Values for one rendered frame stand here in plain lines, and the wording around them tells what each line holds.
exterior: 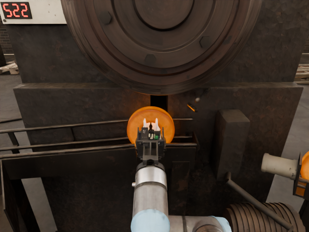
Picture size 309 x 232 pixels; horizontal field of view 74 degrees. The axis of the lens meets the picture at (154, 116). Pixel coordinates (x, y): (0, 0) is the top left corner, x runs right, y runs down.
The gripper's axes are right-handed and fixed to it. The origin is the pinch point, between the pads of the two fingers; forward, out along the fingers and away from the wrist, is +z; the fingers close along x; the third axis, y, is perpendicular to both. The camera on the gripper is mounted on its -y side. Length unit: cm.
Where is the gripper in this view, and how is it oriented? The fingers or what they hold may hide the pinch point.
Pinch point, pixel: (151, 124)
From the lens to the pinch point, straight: 67.0
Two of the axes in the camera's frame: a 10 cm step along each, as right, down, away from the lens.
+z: -0.1, -6.5, 7.6
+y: 0.1, -7.6, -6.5
